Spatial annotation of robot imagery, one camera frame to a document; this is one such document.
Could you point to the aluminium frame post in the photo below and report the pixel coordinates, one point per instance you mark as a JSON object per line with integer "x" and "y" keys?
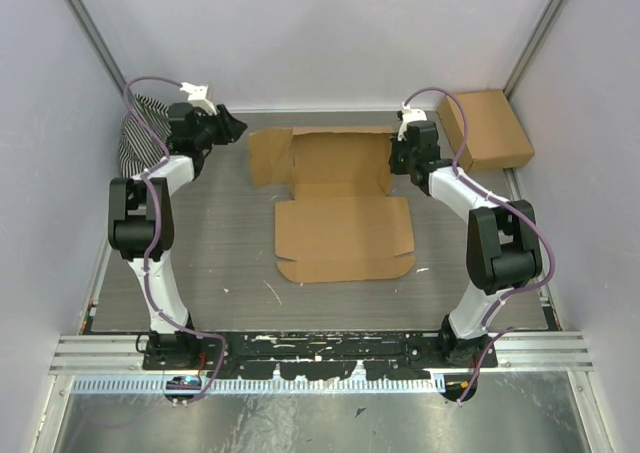
{"x": 543, "y": 27}
{"x": 96, "y": 40}

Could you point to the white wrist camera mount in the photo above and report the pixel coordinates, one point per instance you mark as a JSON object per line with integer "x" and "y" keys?
{"x": 198, "y": 96}
{"x": 409, "y": 115}

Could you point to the left aluminium frame post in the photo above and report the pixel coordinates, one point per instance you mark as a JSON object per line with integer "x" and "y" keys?
{"x": 96, "y": 40}

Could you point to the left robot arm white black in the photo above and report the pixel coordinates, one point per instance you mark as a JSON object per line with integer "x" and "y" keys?
{"x": 141, "y": 226}

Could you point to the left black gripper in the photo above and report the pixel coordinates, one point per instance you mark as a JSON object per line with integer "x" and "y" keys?
{"x": 230, "y": 128}

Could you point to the striped black white cloth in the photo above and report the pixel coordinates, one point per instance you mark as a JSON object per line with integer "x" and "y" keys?
{"x": 137, "y": 150}

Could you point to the aluminium rail front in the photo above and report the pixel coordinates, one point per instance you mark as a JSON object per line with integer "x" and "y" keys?
{"x": 515, "y": 351}

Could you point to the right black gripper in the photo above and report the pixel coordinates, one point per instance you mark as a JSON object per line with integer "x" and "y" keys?
{"x": 396, "y": 168}

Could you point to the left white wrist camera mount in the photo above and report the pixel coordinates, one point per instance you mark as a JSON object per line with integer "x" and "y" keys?
{"x": 198, "y": 96}

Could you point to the right aluminium frame post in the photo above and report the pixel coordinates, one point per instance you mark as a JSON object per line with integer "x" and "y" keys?
{"x": 543, "y": 27}

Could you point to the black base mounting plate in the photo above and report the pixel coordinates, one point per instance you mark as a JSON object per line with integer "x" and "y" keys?
{"x": 312, "y": 355}

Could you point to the white slotted cable duct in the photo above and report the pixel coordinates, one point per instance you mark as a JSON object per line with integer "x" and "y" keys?
{"x": 158, "y": 383}

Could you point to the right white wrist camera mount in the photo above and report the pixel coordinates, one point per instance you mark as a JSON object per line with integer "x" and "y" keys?
{"x": 409, "y": 115}

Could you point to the brown cardboard box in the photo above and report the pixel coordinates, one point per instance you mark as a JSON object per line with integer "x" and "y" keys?
{"x": 496, "y": 139}
{"x": 342, "y": 222}

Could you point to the folded brown cardboard box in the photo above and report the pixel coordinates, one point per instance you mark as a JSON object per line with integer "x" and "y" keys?
{"x": 496, "y": 139}

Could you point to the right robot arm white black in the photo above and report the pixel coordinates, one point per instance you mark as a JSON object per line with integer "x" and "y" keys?
{"x": 502, "y": 249}

